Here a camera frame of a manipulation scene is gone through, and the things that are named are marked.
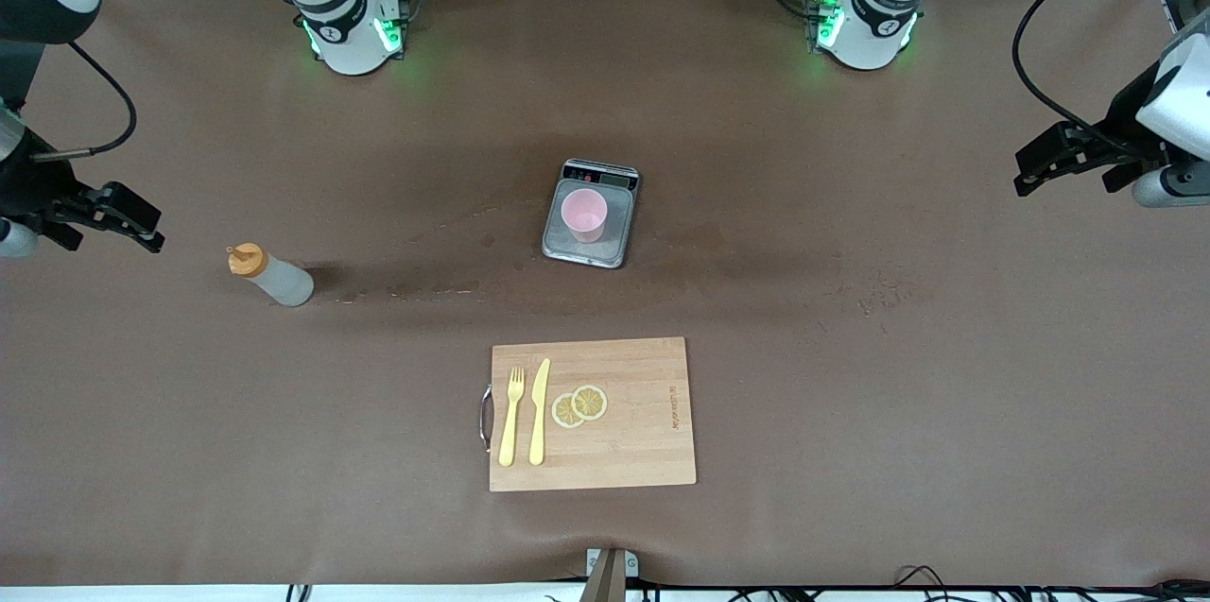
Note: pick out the yellow plastic knife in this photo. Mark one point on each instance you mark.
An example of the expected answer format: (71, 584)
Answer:
(539, 422)

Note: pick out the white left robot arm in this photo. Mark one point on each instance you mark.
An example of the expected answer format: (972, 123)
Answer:
(870, 25)

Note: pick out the metal mounting bracket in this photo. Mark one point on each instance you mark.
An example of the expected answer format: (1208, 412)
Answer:
(631, 564)

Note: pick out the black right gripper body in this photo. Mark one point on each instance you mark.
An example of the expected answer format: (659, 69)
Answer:
(32, 187)

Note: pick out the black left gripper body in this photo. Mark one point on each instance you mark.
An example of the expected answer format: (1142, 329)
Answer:
(1124, 128)

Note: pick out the pink plastic cup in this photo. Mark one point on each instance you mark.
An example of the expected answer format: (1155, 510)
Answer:
(584, 214)

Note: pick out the brown wedge post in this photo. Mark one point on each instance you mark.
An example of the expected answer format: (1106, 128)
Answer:
(607, 583)

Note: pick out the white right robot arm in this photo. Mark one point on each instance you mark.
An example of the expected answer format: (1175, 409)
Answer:
(340, 30)

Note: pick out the dried lemon slice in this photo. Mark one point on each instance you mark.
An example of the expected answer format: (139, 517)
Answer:
(563, 413)
(591, 402)

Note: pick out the silver kitchen scale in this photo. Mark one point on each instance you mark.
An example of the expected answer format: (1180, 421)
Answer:
(581, 252)

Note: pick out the yellow plastic fork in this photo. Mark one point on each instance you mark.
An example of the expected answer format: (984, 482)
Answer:
(510, 422)

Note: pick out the sauce bottle with orange cap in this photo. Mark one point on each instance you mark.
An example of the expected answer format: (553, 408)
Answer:
(284, 285)

